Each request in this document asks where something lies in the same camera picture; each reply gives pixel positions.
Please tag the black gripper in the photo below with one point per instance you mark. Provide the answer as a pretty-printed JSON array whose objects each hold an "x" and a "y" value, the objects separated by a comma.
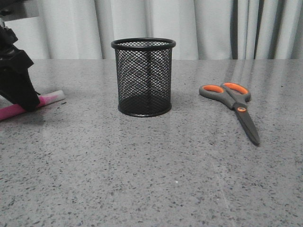
[{"x": 14, "y": 86}]

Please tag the pink highlighter pen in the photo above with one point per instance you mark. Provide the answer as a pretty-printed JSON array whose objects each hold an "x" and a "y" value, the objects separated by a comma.
[{"x": 16, "y": 109}]

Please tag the grey orange scissors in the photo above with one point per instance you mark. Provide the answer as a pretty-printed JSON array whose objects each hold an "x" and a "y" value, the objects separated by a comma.
[{"x": 235, "y": 97}]

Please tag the black mesh pen holder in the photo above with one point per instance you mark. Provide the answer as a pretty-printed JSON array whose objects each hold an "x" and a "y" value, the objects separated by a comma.
[{"x": 143, "y": 69}]

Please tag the grey curtain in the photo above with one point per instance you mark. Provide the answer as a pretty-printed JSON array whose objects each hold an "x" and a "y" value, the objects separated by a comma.
[{"x": 202, "y": 29}]

